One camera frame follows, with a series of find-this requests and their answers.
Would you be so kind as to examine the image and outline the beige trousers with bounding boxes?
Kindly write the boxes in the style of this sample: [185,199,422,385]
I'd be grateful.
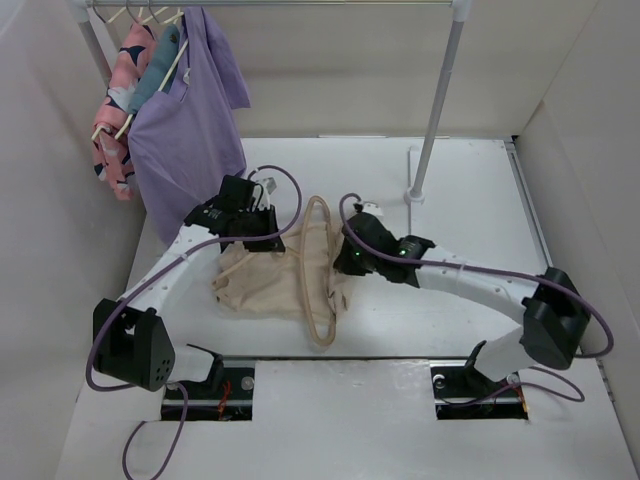
[212,227,354,324]

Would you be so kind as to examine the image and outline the beige hanger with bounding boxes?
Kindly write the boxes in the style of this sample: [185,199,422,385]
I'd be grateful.
[299,195,336,348]

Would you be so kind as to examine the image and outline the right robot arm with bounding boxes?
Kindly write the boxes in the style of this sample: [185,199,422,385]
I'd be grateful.
[334,212,590,394]

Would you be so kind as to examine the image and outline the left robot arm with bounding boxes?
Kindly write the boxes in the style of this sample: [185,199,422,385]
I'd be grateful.
[85,176,284,397]

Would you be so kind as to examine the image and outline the cream hanger under teal garment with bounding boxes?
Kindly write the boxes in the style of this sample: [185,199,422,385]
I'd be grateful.
[115,1,175,140]

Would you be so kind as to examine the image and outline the cream hanger under pink garment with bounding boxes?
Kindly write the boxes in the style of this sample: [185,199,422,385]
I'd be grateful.
[89,4,126,144]

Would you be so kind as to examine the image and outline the cream hanger under purple shirt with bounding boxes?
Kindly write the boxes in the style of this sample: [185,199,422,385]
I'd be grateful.
[145,14,183,94]

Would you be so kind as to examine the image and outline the purple t-shirt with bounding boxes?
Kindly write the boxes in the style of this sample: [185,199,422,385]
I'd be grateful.
[128,7,250,245]

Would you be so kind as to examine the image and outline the pink floral garment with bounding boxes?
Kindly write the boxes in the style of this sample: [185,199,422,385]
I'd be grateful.
[91,23,157,201]

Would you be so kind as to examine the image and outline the teal garment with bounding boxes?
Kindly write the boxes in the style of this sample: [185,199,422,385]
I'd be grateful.
[128,24,180,115]

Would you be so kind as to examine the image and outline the metal clothes rack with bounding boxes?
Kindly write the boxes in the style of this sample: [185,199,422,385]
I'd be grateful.
[67,1,472,215]

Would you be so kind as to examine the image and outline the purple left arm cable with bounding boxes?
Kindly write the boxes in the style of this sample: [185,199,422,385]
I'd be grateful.
[85,164,304,479]

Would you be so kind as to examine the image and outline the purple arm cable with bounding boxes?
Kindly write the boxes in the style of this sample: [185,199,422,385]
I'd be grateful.
[85,164,304,479]
[339,193,616,404]

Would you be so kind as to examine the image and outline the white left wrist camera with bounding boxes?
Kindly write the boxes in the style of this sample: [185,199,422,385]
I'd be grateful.
[253,177,277,211]

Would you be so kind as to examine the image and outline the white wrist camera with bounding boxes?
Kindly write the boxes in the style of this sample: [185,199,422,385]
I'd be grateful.
[353,201,384,220]
[253,177,277,211]

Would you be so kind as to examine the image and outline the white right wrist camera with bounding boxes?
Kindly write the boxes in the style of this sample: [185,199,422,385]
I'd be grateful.
[353,201,384,220]

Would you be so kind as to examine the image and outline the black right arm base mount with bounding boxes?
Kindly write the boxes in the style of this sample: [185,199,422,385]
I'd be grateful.
[431,365,529,420]

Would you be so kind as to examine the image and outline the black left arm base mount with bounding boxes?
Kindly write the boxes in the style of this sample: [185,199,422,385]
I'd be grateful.
[182,365,255,422]

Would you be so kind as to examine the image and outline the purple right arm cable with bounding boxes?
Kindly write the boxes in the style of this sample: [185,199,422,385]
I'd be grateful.
[339,193,616,404]

